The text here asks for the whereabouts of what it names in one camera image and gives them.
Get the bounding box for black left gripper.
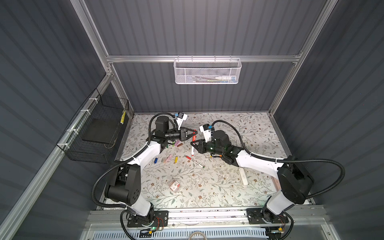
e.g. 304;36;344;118
164;126;197;143

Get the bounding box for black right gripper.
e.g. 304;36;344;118
190;138;224;157

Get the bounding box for red capped marker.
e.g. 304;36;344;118
191;135;196;156
186;156;205;168

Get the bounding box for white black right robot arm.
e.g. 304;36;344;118
191;130;314;223

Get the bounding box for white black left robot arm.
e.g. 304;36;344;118
105;112;197;225

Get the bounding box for small red white box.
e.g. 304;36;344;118
169;179;181;193

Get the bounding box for white eraser case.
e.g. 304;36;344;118
238;167;249;187

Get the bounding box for pink pencil case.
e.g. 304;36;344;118
271;177;282;191

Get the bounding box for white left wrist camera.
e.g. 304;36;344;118
175;112;188;130

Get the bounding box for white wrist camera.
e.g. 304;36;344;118
175;112;188;130
199;124;214;143

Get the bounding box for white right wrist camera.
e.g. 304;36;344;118
199;124;214;143

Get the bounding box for black corrugated left cable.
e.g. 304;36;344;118
90;112;178;240

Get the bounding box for black corrugated cable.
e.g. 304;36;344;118
90;112;178;240
211;119;346;200

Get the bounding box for white wire mesh basket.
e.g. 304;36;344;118
173;58;242;85

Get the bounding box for black wire side basket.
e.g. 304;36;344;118
57;90;130;164

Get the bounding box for metal base rail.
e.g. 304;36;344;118
85;205;330;228

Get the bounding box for black corrugated right cable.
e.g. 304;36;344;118
211;119;346;200

